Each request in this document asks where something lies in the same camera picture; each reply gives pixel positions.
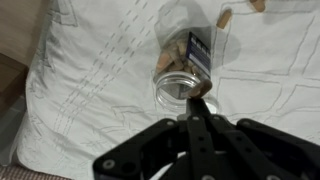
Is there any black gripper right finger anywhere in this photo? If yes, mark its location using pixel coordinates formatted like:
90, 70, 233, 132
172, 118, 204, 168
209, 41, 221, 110
197, 98, 320, 180

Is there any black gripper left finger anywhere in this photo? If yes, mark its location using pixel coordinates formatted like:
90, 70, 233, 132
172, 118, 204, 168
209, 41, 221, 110
92, 98, 215, 180

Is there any clear jar with capsules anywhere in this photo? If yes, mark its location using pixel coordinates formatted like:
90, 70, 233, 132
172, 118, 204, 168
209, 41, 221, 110
153, 27, 215, 113

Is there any white quilted duvet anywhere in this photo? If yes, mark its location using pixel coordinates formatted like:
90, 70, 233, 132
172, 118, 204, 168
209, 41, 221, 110
9, 0, 320, 180

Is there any wooden bed frame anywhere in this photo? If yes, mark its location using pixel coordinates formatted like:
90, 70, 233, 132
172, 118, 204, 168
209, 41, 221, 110
0, 52, 30, 113

